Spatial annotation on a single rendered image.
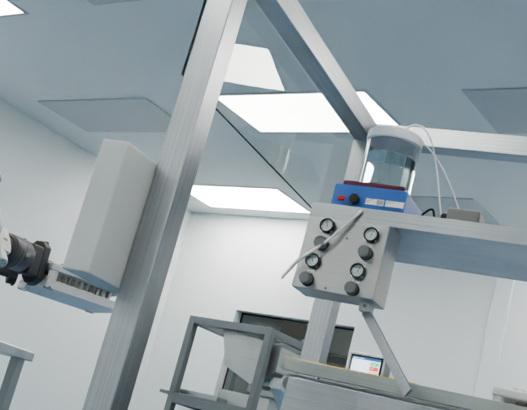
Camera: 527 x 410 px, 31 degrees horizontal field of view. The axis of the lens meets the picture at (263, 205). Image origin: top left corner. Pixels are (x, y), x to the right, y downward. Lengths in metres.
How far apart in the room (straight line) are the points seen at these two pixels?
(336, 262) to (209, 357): 6.57
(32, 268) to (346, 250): 0.85
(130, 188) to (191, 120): 0.19
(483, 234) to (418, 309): 5.62
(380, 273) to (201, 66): 0.73
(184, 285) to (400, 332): 2.44
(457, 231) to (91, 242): 0.95
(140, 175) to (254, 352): 4.42
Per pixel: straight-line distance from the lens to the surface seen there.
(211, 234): 9.32
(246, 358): 6.21
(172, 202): 1.82
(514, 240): 2.28
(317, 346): 2.67
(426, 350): 7.77
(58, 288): 2.64
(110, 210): 1.76
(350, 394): 2.31
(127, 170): 1.79
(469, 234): 2.30
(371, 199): 2.44
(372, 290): 2.32
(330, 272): 2.36
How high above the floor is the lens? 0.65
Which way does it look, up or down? 15 degrees up
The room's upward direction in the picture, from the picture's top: 15 degrees clockwise
